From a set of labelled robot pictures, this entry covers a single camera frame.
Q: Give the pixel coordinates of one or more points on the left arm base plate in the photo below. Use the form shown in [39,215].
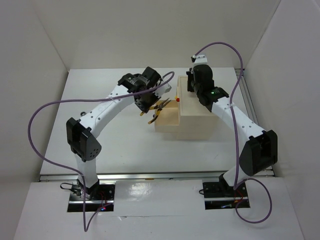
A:
[103,197]

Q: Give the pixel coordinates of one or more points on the aluminium side rail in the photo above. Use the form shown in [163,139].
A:
[246,95]

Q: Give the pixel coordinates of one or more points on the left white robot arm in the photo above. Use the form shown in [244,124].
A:
[142,89]

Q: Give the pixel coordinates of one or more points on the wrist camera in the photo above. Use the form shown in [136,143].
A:
[199,59]
[165,88]

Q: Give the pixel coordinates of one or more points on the beige blue-knob drawer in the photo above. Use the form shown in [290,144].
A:
[168,119]

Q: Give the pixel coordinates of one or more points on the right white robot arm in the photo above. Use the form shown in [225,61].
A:
[256,148]

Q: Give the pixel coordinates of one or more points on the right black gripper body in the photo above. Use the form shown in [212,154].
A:
[191,86]

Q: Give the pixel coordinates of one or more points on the aluminium front rail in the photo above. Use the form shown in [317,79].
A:
[136,176]

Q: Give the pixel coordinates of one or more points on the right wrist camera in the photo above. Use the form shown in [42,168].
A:
[199,59]

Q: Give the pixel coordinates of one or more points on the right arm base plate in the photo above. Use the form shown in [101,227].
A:
[216,198]

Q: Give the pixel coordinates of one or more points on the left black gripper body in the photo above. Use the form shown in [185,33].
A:
[149,99]

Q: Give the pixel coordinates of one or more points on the beige drawer cabinet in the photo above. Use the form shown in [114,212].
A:
[195,122]

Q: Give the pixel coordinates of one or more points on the yellow black pliers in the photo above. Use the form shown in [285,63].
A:
[158,107]

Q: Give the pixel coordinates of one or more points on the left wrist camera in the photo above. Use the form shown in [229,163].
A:
[165,88]

